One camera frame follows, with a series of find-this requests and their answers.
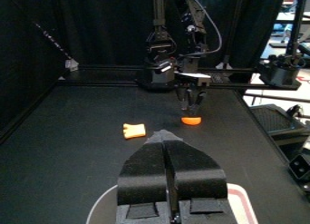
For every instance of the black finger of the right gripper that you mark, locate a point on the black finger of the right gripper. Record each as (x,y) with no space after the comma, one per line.
(185,100)
(198,104)

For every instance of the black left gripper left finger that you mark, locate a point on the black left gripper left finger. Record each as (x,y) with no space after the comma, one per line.
(143,173)

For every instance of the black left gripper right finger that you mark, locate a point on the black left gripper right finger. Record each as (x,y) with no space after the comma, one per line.
(198,173)

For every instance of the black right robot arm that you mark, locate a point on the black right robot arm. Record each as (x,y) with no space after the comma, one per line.
(160,37)

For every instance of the orange tangerine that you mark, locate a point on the orange tangerine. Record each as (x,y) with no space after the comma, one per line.
(191,121)

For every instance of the grey bowl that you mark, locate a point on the grey bowl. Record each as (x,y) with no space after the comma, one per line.
(103,208)

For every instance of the yellow-orange toy bread piece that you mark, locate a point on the yellow-orange toy bread piece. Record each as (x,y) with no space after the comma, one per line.
(134,131)

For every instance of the black mesh crate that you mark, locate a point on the black mesh crate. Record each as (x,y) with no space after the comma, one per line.
(278,121)

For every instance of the black cloth curtain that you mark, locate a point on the black cloth curtain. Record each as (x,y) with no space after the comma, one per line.
(100,25)

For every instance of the white clip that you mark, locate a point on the white clip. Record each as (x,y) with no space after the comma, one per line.
(71,65)

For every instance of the black corner bracket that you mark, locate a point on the black corner bracket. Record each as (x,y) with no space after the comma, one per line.
(301,167)

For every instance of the black frame post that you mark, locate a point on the black frame post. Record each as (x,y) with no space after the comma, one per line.
(297,25)

